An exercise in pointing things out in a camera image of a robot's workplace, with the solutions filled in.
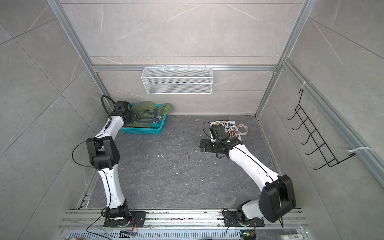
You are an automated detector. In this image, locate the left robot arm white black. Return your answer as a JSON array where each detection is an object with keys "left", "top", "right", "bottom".
[{"left": 86, "top": 101, "right": 146, "bottom": 228}]

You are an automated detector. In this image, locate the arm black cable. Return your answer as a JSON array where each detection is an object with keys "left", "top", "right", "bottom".
[
  {"left": 201, "top": 121, "right": 284, "bottom": 240},
  {"left": 71, "top": 95, "right": 118, "bottom": 240}
]

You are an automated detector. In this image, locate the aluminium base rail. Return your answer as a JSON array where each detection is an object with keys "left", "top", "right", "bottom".
[{"left": 57, "top": 209, "right": 313, "bottom": 240}]

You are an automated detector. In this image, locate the white wire mesh shelf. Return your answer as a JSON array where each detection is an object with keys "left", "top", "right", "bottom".
[{"left": 141, "top": 67, "right": 214, "bottom": 95}]

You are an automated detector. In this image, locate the roll of masking tape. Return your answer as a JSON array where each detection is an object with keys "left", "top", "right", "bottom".
[{"left": 237, "top": 124, "right": 249, "bottom": 136}]

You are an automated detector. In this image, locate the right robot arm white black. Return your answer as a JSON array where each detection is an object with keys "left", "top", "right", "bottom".
[{"left": 201, "top": 123, "right": 297, "bottom": 227}]

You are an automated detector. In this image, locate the white bottle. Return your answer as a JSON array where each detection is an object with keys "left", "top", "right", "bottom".
[{"left": 280, "top": 233, "right": 304, "bottom": 240}]

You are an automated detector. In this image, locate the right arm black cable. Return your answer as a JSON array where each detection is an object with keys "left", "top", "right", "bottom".
[{"left": 201, "top": 121, "right": 284, "bottom": 240}]

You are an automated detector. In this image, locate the green tank top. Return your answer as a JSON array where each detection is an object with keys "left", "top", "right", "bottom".
[{"left": 128, "top": 101, "right": 173, "bottom": 128}]

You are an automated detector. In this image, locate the white tank top navy trim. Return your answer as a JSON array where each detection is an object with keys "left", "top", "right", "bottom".
[{"left": 210, "top": 121, "right": 242, "bottom": 141}]

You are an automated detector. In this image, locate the black wire hook rack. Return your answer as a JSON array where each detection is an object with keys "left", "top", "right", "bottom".
[{"left": 287, "top": 89, "right": 356, "bottom": 171}]

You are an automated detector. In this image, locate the teal plastic basket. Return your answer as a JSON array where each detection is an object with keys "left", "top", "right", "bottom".
[{"left": 120, "top": 104, "right": 167, "bottom": 135}]

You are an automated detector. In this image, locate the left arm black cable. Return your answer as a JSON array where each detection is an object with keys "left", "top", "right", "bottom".
[{"left": 71, "top": 95, "right": 118, "bottom": 240}]

